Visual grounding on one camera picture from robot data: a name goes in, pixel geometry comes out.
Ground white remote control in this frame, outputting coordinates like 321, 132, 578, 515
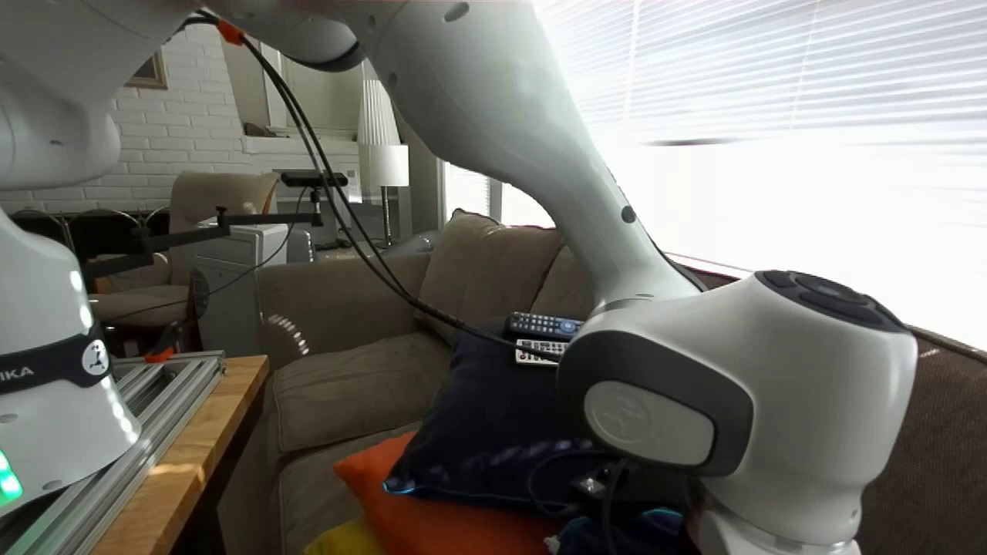
512, 335, 572, 370

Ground yellow square pillow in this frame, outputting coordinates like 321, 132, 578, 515
303, 512, 388, 555

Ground beige armchair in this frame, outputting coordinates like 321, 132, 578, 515
91, 171, 286, 334

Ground grey box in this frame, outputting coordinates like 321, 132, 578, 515
186, 218, 293, 358

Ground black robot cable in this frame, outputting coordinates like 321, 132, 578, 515
182, 5, 522, 353

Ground navy square pillow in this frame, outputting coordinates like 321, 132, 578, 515
382, 327, 645, 517

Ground orange square pillow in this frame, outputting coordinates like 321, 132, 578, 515
332, 428, 567, 555

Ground white window blinds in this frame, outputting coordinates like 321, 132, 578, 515
529, 0, 987, 355

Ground wooden table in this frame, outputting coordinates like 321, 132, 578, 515
91, 353, 274, 555

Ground grey fabric sofa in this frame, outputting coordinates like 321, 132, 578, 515
212, 208, 987, 555

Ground black camera on stand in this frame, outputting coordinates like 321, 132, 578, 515
277, 166, 353, 194

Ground white floor lamp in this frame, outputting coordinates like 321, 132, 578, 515
356, 77, 415, 252

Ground framed wall picture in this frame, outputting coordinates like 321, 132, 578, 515
124, 49, 170, 92

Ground black remote control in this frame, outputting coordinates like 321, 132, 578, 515
507, 307, 586, 341

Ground white machine on left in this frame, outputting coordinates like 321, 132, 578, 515
0, 347, 229, 555

